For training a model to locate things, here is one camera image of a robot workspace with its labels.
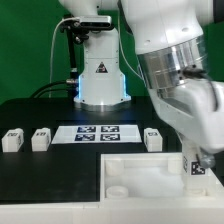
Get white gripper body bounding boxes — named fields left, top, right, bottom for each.
left=149, top=79, right=224, bottom=154

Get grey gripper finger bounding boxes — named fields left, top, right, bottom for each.
left=197, top=150, right=216, bottom=169

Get white square table top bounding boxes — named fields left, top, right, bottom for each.
left=100, top=153, right=224, bottom=204

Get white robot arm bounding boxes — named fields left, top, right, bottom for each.
left=59, top=0, right=224, bottom=168

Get white obstacle fence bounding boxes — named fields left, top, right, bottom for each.
left=0, top=199, right=224, bottom=224

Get white sheet with markers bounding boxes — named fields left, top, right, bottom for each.
left=52, top=125, right=141, bottom=144

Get black cables at base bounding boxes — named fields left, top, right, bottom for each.
left=29, top=78, right=79, bottom=99

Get black camera on stand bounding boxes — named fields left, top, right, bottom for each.
left=59, top=13, right=112, bottom=98

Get white camera cable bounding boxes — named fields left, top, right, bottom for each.
left=48, top=17, right=80, bottom=99

